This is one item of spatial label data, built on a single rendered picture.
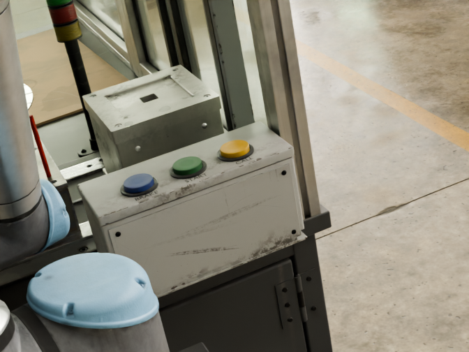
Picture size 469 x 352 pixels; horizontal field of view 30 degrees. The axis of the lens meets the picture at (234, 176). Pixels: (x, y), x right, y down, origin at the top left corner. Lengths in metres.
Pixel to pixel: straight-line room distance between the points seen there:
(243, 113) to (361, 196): 1.52
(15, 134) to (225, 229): 0.41
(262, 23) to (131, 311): 0.48
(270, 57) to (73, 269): 0.45
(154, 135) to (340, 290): 1.16
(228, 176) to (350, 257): 1.40
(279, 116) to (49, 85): 0.90
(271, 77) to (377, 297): 1.26
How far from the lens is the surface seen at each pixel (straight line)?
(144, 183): 1.14
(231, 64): 1.28
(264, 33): 1.17
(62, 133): 1.76
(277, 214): 1.21
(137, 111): 1.39
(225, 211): 1.18
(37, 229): 0.98
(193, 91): 1.41
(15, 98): 0.86
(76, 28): 1.56
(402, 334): 2.24
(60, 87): 1.99
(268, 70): 1.19
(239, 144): 1.19
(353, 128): 3.23
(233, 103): 1.30
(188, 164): 1.16
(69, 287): 0.85
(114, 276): 0.85
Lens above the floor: 1.43
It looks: 28 degrees down
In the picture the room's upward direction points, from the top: 11 degrees counter-clockwise
